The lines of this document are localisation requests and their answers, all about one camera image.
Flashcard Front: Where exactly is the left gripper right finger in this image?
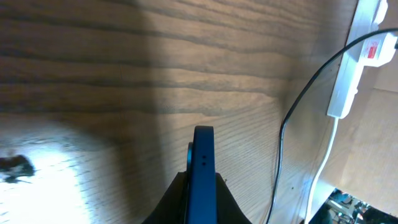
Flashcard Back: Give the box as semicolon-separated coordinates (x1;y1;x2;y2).
216;173;251;224

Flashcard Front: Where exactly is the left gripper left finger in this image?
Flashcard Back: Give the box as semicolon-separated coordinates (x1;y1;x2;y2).
142;172;188;224

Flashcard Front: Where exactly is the smartphone with blue screen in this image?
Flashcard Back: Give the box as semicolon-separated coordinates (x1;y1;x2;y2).
185;126;217;224

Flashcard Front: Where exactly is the black USB charging cable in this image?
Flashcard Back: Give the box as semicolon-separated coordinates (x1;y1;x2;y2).
266;27;398;224

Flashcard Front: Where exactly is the white USB charger plug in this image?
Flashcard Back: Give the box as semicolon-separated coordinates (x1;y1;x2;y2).
359;32;397;67

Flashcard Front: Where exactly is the white power strip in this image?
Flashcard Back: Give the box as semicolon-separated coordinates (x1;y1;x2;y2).
326;0;388;119

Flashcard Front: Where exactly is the white power strip cord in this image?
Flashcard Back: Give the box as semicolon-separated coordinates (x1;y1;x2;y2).
303;116;340;224

